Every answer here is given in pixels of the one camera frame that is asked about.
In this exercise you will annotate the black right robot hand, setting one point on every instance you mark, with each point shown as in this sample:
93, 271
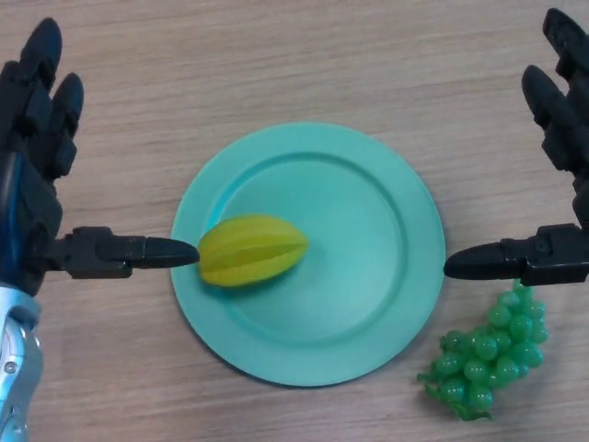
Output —
561, 258

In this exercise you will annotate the yellow starfruit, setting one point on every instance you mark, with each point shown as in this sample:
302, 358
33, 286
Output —
253, 251

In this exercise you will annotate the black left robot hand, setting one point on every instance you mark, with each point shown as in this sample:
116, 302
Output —
32, 184

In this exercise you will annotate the green grape bunch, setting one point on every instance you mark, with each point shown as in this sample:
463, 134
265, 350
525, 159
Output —
488, 359

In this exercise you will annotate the green round plate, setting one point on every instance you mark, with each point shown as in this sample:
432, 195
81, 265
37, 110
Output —
349, 267

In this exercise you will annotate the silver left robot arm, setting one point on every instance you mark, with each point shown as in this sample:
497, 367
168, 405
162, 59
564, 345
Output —
16, 359

